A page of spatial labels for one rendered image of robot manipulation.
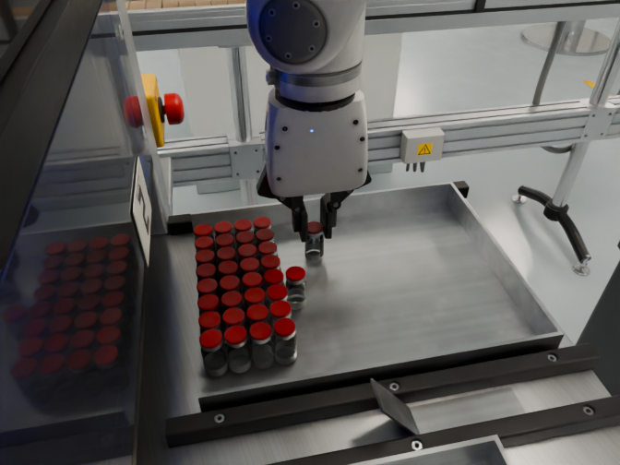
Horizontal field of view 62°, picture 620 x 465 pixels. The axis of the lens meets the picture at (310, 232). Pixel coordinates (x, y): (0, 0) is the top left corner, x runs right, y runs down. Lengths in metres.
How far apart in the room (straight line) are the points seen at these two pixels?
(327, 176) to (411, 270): 0.17
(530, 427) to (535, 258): 1.62
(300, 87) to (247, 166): 1.10
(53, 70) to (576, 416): 0.46
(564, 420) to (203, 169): 1.23
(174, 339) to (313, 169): 0.22
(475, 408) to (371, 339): 0.12
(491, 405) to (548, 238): 1.72
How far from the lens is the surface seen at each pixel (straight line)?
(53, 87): 0.29
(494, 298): 0.60
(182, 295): 0.59
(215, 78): 2.05
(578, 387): 0.56
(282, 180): 0.51
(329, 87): 0.45
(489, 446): 0.46
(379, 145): 1.60
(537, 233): 2.21
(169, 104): 0.69
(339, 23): 0.36
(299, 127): 0.48
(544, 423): 0.50
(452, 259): 0.64
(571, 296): 1.99
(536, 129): 1.83
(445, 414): 0.50
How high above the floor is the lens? 1.30
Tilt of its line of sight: 40 degrees down
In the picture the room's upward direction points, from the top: straight up
